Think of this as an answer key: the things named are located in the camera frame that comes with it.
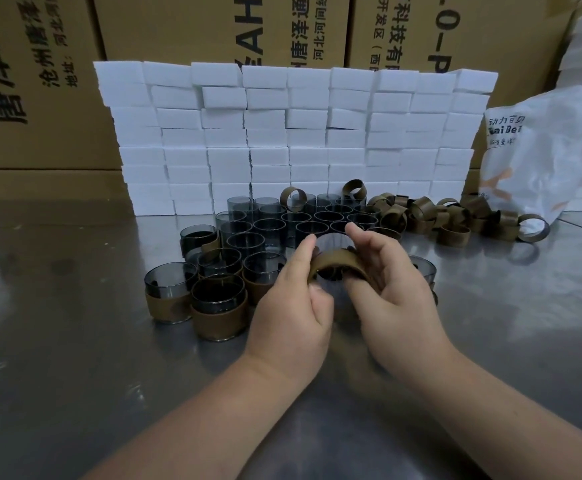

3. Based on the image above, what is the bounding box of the person's right forearm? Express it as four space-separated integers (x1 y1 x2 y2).
371 342 582 480

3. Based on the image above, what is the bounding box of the person's left forearm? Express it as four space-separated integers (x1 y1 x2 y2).
82 352 324 480

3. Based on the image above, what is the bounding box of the group of bare smoky cups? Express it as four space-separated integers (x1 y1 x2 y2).
215 194 379 256

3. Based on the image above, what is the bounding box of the pile of loose brown bands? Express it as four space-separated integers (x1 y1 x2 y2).
278 179 551 248

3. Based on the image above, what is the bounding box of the white printed plastic bag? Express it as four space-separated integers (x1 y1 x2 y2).
478 86 582 226

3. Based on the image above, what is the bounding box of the stack of white boxes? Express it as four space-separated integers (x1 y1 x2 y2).
93 61 499 217

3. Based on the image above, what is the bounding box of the person's left hand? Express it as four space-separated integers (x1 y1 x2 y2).
242 233 335 391

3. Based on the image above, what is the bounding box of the brown sleeve band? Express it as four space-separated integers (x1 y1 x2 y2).
306 248 372 291

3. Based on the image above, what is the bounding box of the cluster of brown-sleeved cups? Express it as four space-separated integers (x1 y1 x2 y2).
143 224 439 343

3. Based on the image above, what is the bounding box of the cardboard carton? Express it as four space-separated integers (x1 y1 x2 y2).
346 0 577 196
0 0 123 170
92 0 352 71
0 169 133 201

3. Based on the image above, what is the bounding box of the smoky clear glass cup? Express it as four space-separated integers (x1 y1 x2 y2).
315 233 357 283

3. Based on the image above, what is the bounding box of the person's right hand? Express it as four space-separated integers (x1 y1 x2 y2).
345 222 460 381

